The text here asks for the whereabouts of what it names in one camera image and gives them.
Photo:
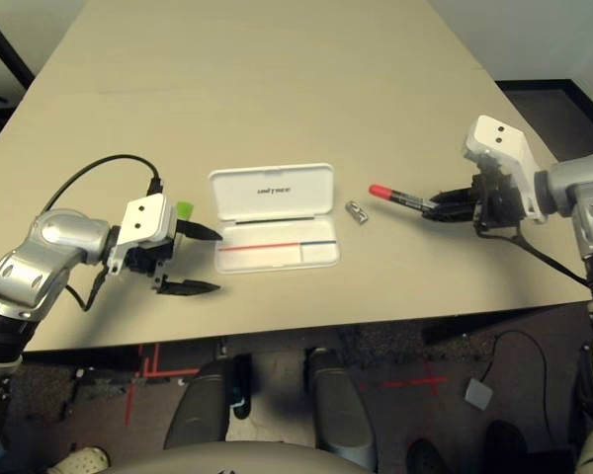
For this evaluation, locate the grey robot right leg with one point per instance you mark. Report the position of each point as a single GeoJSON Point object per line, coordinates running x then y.
{"type": "Point", "coordinates": [338, 405]}

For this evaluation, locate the white shoe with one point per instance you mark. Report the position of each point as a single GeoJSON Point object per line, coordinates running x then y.
{"type": "Point", "coordinates": [81, 459]}

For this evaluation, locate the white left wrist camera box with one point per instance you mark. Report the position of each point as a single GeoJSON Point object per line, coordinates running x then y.
{"type": "Point", "coordinates": [145, 217]}

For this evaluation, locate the green translucent eraser stick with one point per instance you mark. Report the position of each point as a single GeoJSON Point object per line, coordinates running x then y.
{"type": "Point", "coordinates": [184, 210]}

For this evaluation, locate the black shoe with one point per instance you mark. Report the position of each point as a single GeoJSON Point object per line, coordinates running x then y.
{"type": "Point", "coordinates": [425, 456]}
{"type": "Point", "coordinates": [506, 444]}

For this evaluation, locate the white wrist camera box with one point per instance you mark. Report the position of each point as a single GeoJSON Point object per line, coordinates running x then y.
{"type": "Point", "coordinates": [496, 138]}
{"type": "Point", "coordinates": [145, 217]}

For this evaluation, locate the grey robot left leg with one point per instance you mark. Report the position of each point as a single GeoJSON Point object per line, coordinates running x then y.
{"type": "Point", "coordinates": [202, 405]}

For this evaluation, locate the side table with black legs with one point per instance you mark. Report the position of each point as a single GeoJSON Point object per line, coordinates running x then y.
{"type": "Point", "coordinates": [5, 52]}

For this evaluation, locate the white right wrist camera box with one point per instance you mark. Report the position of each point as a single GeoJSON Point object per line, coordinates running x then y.
{"type": "Point", "coordinates": [496, 138]}

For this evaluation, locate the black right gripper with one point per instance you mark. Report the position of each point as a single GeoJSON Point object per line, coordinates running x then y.
{"type": "Point", "coordinates": [499, 197]}

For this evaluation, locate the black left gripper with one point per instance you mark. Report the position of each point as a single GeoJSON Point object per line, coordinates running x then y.
{"type": "Point", "coordinates": [145, 259]}

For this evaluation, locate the red capped black marker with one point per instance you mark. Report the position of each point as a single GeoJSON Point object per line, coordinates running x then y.
{"type": "Point", "coordinates": [390, 193]}

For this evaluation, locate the grey robot torso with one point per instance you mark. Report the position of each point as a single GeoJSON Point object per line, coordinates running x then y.
{"type": "Point", "coordinates": [227, 459]}

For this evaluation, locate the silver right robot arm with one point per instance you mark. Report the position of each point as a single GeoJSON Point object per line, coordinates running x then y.
{"type": "Point", "coordinates": [583, 182]}

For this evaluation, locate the small silver metal clip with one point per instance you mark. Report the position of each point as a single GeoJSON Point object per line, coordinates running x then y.
{"type": "Point", "coordinates": [357, 212]}

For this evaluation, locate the grey robot leg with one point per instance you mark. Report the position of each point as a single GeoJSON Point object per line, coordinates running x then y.
{"type": "Point", "coordinates": [338, 405]}
{"type": "Point", "coordinates": [202, 405]}

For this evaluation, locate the grey square floor pad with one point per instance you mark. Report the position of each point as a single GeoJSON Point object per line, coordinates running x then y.
{"type": "Point", "coordinates": [478, 393]}

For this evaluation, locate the red tape cross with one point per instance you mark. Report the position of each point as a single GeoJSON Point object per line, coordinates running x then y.
{"type": "Point", "coordinates": [431, 381]}

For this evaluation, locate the black table frame bar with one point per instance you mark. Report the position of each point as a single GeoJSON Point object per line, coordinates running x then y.
{"type": "Point", "coordinates": [109, 377]}

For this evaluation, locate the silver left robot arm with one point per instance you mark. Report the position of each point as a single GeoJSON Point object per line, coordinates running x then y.
{"type": "Point", "coordinates": [44, 242]}

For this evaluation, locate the red tape lines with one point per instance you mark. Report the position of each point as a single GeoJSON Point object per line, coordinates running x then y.
{"type": "Point", "coordinates": [150, 368]}

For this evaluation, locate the white plastic pencil case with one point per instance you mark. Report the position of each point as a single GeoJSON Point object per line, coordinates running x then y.
{"type": "Point", "coordinates": [272, 190]}

